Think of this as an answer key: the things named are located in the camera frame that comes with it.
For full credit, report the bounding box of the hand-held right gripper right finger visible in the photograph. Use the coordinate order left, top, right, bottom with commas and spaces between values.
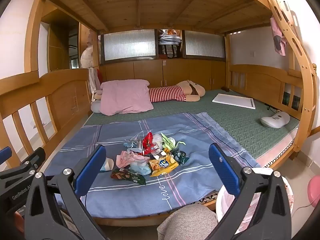
207, 143, 292, 240

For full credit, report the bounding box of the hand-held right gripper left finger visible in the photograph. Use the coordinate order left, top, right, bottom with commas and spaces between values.
24, 144, 109, 240

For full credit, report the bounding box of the white lined waste bin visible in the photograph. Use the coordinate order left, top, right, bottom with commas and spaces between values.
215, 167, 294, 240

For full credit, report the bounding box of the pink plastic wrapper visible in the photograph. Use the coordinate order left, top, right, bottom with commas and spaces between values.
116, 150, 150, 167

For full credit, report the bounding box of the dark green wrapper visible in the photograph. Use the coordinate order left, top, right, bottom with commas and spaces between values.
171, 149, 190, 165

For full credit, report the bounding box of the light blue tissue packet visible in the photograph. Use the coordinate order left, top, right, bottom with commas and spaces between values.
130, 161, 152, 175

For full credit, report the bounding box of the yellow snack packet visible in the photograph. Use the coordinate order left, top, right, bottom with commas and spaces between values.
149, 155, 179, 177

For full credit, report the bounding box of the red snack wrapper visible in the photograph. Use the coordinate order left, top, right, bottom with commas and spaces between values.
141, 132, 154, 155

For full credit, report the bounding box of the white paper cup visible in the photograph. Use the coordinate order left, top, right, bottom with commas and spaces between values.
100, 157, 114, 172

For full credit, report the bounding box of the dark brown snack packet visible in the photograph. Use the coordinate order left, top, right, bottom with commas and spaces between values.
111, 168, 146, 185

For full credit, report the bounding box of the green patterned bed mat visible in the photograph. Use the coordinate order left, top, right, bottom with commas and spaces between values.
84, 89, 300, 160

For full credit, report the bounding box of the grey blue crumpled wrapper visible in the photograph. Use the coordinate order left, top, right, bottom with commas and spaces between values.
124, 137, 143, 150

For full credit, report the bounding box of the blue striped bedsheet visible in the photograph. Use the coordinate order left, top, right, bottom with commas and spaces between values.
44, 112, 262, 218

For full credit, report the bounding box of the pink white mattress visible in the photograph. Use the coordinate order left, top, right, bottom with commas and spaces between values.
255, 127, 299, 168

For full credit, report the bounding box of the small grey cushion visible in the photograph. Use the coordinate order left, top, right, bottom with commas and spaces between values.
90, 100, 103, 113

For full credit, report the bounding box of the white flat board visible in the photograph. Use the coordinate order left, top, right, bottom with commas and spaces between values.
212, 93, 256, 110

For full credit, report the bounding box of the small white red box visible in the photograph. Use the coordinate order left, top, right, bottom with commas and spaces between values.
144, 144, 168, 159

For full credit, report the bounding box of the white handheld mite vacuum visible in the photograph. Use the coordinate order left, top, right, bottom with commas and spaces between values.
260, 112, 290, 130

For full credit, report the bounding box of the pink pillow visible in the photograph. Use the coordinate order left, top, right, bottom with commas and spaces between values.
99, 79, 154, 116

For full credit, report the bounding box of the white hanging cloth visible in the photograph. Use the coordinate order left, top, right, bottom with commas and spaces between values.
89, 67, 102, 95

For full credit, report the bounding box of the striped plush toy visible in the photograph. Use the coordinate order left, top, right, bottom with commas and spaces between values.
149, 80, 206, 103

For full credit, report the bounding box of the pink fan base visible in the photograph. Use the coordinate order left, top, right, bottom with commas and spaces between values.
307, 175, 320, 208

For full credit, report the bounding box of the tall wooden wardrobe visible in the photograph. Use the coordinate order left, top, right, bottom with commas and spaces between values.
41, 22, 83, 71

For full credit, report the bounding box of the frosted glass cabinet panel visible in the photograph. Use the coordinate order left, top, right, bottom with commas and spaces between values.
184, 31, 225, 59
103, 30, 156, 61

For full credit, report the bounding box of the stack of folded bags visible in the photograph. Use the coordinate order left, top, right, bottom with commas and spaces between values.
157, 29, 183, 59

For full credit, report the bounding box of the pink hanging cloth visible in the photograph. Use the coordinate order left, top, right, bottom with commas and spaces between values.
270, 15, 288, 56

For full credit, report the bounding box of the wooden bunk bed frame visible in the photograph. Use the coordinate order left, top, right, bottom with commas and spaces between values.
0, 0, 320, 228

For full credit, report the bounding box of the white fan cable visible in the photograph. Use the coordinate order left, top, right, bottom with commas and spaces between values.
292, 202, 315, 215

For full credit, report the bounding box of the wooden wall cabinet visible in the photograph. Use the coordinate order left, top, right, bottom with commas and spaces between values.
99, 29, 229, 92

